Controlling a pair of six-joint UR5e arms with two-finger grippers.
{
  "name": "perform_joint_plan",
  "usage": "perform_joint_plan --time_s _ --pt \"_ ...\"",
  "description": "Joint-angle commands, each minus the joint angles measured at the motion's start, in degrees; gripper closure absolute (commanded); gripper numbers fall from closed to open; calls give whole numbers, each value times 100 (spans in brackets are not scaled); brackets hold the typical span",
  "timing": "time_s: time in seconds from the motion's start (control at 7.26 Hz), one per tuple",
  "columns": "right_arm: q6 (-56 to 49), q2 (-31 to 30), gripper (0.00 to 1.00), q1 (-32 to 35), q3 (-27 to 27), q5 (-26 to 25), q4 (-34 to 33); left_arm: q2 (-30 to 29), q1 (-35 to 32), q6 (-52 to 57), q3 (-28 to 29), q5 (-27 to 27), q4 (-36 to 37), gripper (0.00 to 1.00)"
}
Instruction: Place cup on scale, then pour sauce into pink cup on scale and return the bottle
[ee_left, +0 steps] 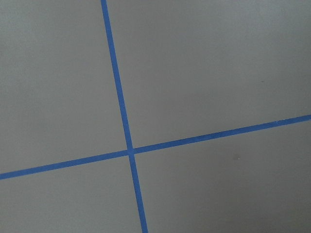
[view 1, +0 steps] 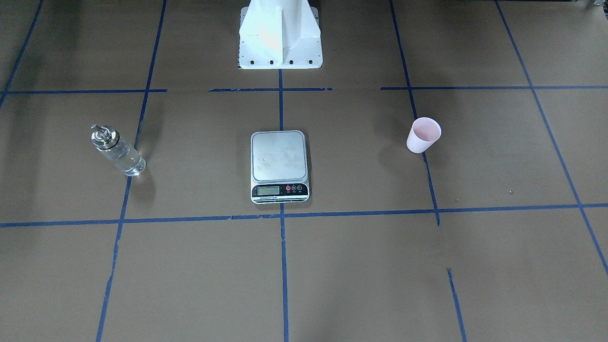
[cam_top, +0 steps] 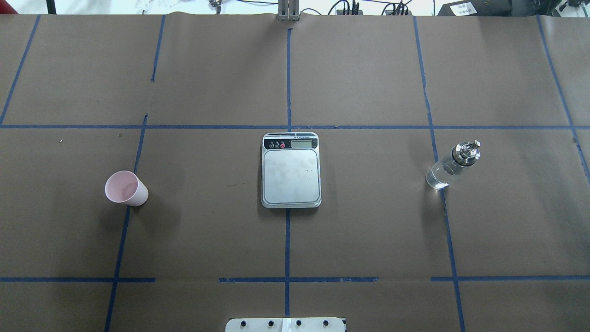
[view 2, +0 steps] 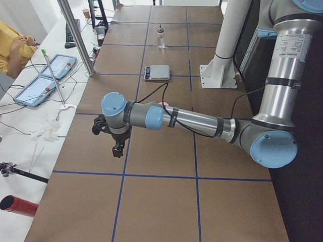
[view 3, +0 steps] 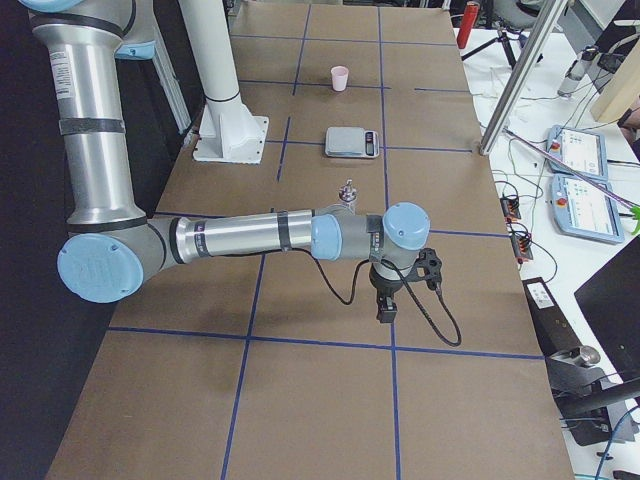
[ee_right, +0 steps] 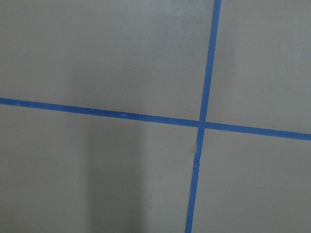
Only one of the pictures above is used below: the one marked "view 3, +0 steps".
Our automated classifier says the wooden board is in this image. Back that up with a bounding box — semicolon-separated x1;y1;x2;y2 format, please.
591;43;640;122

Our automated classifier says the near blue teach pendant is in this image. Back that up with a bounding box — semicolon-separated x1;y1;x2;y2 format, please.
550;174;624;244

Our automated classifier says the near orange connector board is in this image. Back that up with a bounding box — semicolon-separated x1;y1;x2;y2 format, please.
510;231;533;264

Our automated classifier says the orange connector board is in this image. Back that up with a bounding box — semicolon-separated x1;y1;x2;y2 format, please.
499;196;521;223
510;231;533;264

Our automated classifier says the red cylinder bottle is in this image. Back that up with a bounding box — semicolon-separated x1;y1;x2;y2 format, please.
456;1;480;49

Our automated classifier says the black camera tripod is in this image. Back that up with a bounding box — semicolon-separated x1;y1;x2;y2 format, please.
461;28;528;69

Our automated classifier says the clear spray bottle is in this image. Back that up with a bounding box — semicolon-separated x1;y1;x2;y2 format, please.
557;45;600;98

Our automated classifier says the long metal reacher stick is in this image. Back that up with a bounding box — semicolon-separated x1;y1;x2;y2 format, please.
502;128;639;221

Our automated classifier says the silver digital kitchen scale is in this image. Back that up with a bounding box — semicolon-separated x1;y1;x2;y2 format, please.
325;127;379;158

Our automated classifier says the black monitor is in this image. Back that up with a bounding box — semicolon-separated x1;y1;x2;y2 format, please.
574;237;640;379

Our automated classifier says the aluminium frame post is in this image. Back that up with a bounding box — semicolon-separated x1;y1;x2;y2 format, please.
479;0;569;156

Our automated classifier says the black camera cable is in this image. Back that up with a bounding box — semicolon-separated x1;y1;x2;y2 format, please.
259;246;462;347

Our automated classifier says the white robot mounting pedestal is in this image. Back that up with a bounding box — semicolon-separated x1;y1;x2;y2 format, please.
179;0;269;164

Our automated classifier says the pink paper cup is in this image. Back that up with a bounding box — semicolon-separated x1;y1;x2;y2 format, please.
330;65;349;92

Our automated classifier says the clear glass sauce bottle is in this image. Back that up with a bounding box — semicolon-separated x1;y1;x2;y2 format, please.
338;179;357;212

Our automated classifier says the far orange connector board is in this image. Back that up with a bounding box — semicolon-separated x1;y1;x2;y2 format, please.
499;196;521;223

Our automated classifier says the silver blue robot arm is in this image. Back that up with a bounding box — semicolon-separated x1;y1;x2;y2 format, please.
27;1;441;323

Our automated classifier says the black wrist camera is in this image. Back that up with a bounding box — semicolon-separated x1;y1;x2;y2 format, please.
411;247;442;293

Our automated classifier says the blue teach pendant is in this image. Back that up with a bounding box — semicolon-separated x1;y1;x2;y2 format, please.
546;125;608;181
550;174;624;244

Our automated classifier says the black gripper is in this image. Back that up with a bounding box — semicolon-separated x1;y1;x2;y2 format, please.
369;265;403;324

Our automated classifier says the black power brick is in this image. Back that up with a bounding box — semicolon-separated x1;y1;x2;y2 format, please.
522;277;581;357

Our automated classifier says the far blue teach pendant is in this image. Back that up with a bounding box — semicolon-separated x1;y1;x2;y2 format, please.
546;125;608;181

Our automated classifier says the black monitor stand clamp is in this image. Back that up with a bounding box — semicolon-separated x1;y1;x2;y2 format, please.
545;347;639;446

